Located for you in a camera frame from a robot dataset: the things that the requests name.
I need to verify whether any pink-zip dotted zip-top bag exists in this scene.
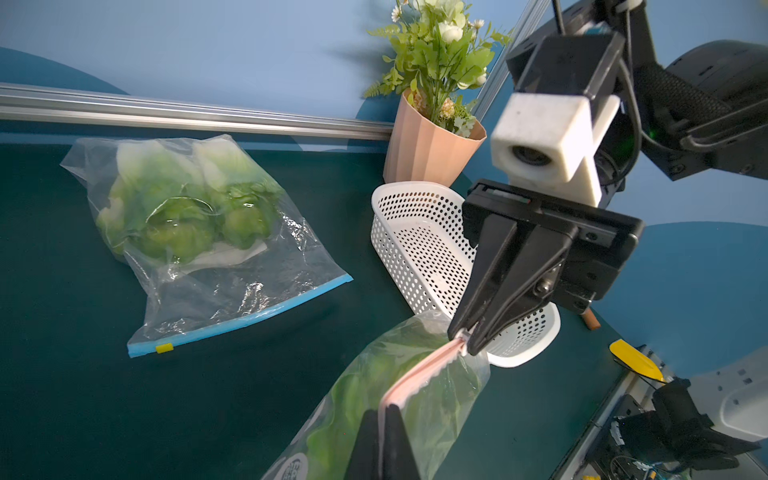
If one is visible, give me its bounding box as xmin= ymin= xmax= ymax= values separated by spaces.
xmin=264 ymin=310 xmax=490 ymax=479

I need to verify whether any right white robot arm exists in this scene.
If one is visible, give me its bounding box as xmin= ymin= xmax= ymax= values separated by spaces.
xmin=448 ymin=1 xmax=767 ymax=355

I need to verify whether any white perforated plastic basket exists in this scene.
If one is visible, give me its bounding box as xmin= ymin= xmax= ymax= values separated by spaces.
xmin=371 ymin=181 xmax=561 ymax=368

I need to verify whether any aluminium frame back rail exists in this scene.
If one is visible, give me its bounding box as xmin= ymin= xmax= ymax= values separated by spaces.
xmin=1 ymin=83 xmax=393 ymax=141

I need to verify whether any yellow plastic shovel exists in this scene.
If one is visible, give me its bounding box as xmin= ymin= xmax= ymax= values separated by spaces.
xmin=609 ymin=339 xmax=666 ymax=383

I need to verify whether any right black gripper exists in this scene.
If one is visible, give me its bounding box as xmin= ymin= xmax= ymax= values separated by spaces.
xmin=448 ymin=179 xmax=645 ymax=355

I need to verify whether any green chinese cabbage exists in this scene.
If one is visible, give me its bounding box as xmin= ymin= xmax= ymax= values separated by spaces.
xmin=306 ymin=351 xmax=483 ymax=479

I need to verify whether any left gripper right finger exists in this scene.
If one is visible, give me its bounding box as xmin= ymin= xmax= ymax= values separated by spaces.
xmin=382 ymin=404 xmax=420 ymax=480

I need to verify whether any potted artificial flower plant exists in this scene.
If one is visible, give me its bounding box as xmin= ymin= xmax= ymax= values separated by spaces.
xmin=364 ymin=1 xmax=512 ymax=186

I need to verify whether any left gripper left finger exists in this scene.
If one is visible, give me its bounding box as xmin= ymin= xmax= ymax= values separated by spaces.
xmin=344 ymin=410 xmax=379 ymax=480

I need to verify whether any blue garden fork wooden handle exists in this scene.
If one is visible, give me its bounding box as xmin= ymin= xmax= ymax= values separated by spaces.
xmin=581 ymin=308 xmax=601 ymax=331

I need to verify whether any blue-zip bag with cabbages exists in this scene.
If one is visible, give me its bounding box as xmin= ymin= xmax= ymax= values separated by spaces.
xmin=62 ymin=135 xmax=350 ymax=358

